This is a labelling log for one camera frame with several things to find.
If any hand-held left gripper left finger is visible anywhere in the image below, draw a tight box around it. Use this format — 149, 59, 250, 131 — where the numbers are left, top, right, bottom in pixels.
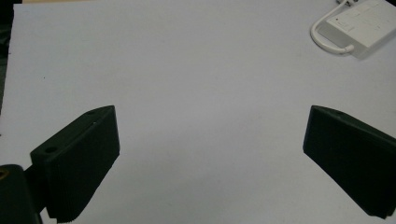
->
30, 105, 121, 224

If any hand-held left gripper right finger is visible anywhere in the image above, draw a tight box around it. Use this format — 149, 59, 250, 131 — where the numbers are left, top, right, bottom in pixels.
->
302, 105, 396, 220

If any white power strip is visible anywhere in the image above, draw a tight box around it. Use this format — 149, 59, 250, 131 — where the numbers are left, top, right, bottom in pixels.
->
317, 0, 396, 60

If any white cable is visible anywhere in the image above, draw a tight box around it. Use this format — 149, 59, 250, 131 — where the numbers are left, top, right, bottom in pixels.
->
309, 0, 356, 55

